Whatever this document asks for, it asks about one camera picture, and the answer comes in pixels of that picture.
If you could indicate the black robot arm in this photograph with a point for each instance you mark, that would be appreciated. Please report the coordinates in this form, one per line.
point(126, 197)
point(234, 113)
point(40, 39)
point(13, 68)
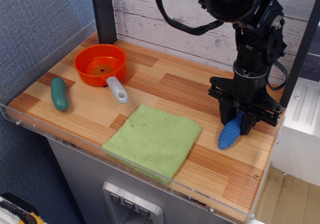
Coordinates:
point(258, 26)

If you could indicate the dark right vertical post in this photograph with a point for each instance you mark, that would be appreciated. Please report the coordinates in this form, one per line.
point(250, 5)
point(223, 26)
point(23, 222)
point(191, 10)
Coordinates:
point(301, 54)

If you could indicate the orange toy pot grey handle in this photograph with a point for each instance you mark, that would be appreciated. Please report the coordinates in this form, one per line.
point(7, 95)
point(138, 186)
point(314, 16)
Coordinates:
point(103, 64)

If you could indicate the teal green toy pickle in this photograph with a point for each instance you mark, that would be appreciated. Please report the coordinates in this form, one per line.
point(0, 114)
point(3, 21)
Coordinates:
point(59, 94)

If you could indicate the grey cabinet with button panel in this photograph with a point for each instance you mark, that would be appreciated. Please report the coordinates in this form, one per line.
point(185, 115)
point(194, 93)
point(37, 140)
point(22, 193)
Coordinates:
point(108, 193)

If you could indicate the yellow and black object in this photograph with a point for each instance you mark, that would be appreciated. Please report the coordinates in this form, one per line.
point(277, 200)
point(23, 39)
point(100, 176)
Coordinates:
point(31, 218)

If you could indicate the green cloth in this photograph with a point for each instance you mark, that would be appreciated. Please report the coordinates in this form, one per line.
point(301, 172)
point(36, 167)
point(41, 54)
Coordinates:
point(153, 142)

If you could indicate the white metal side unit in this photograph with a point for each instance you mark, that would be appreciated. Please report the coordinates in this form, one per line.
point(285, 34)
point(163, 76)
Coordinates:
point(297, 148)

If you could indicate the dark left vertical post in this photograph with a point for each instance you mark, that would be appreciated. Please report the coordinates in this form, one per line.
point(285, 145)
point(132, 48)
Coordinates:
point(105, 21)

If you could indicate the blue handled metal fork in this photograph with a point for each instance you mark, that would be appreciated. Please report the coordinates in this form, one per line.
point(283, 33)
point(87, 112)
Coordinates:
point(230, 131)

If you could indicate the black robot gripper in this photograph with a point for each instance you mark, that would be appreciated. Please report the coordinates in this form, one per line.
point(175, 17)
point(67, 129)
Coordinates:
point(248, 95)

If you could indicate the dark vertical post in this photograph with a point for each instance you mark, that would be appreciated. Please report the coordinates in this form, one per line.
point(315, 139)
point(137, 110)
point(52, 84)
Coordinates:
point(301, 54)
point(105, 21)

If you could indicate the clear acrylic table guard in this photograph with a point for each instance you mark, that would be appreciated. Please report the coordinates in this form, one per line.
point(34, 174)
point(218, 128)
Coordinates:
point(162, 72)

